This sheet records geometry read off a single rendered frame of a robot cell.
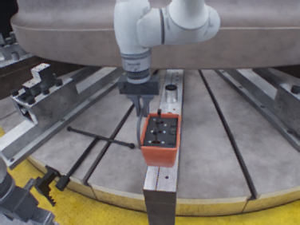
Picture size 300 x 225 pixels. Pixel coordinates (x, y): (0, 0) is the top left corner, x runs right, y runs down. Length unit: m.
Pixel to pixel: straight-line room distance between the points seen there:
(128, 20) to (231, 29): 0.83
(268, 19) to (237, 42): 0.28
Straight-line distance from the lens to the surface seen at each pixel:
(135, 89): 0.66
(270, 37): 1.41
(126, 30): 0.56
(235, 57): 1.35
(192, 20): 0.53
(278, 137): 1.79
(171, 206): 0.98
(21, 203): 0.44
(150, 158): 0.77
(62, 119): 1.93
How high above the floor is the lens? 1.44
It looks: 38 degrees down
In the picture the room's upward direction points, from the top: 5 degrees counter-clockwise
